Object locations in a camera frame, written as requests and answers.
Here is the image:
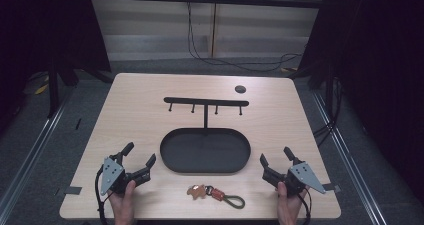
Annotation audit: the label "black metal stand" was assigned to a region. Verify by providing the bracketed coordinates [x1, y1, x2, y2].
[46, 61, 62, 119]

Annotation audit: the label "black wall cable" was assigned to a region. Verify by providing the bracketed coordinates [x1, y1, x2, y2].
[186, 0, 304, 73]

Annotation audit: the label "black floor cables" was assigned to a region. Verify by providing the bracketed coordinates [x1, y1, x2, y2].
[311, 76, 344, 148]

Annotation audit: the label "grey tape piece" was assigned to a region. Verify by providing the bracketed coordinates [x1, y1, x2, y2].
[322, 182, 342, 193]

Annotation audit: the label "person's right hand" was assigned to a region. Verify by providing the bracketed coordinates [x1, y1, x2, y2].
[275, 181, 310, 225]

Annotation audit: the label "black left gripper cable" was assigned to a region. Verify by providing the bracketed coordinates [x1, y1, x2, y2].
[94, 164, 111, 225]

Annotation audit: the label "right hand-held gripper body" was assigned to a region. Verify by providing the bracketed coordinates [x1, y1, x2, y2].
[261, 158, 328, 197]

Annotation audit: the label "black curtain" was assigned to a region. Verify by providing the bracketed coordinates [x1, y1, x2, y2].
[296, 0, 424, 203]

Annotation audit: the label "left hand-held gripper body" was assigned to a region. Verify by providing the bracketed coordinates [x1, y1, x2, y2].
[99, 153, 152, 197]

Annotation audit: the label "metal floor rail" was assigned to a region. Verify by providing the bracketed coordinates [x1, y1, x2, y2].
[311, 91, 389, 225]
[0, 94, 73, 219]

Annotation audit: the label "black key rack with tray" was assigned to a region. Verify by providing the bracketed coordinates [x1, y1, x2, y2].
[159, 96, 252, 175]

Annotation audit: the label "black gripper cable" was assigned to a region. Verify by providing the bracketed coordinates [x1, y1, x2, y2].
[298, 188, 313, 225]
[94, 164, 111, 225]

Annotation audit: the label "keychain with brown leather charm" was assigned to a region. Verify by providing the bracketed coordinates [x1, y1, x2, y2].
[186, 183, 246, 210]

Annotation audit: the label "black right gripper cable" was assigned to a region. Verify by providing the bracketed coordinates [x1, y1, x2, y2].
[298, 188, 313, 225]

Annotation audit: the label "person's left hand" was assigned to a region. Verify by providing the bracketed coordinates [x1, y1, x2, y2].
[107, 179, 138, 225]

